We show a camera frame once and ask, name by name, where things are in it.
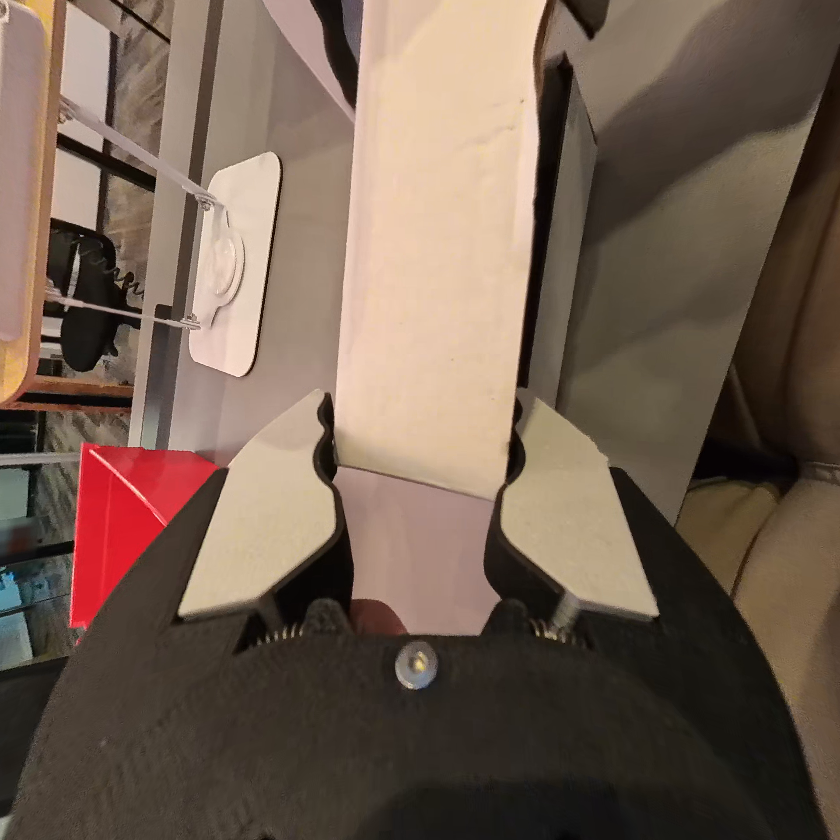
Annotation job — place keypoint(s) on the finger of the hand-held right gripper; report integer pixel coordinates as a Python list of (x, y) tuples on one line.
[(298, 26), (584, 12)]

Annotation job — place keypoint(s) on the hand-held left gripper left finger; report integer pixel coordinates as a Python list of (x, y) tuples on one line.
[(262, 525)]

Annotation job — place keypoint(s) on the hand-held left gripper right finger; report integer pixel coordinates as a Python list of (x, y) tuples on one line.
[(571, 525)]

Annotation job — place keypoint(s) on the white cardboard box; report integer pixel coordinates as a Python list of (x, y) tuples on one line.
[(439, 262)]

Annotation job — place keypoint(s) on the red plastic bin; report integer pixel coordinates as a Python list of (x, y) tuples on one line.
[(131, 518)]

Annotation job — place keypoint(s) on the beige upholstered seat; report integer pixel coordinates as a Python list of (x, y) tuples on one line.
[(787, 328)]

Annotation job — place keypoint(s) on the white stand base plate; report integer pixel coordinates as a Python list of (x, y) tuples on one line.
[(259, 216)]

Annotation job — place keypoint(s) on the clear suction cup mount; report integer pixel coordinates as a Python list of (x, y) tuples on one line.
[(226, 269)]

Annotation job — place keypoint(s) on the white panel wooden frame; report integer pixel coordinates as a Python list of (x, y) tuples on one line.
[(19, 197)]

